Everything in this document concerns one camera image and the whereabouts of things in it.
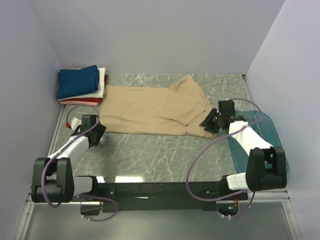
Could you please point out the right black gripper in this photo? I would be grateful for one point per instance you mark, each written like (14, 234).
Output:
(207, 121)

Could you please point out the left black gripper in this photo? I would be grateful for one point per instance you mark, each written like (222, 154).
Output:
(100, 129)

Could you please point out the beige t shirt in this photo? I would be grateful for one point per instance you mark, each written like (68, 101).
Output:
(177, 110)

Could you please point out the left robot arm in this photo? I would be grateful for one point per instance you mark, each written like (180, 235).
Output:
(53, 179)

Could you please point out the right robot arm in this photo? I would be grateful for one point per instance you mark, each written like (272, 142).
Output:
(266, 167)

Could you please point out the folded white t shirt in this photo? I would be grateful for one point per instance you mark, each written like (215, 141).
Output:
(102, 72)

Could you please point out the folded pink t shirt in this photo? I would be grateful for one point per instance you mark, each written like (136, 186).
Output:
(90, 102)

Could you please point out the folded blue t shirt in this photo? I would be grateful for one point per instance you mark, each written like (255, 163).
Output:
(76, 82)

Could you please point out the black base beam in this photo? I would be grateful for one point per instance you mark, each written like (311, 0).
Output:
(152, 196)

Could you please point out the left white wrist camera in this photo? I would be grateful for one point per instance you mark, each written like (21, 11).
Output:
(73, 123)

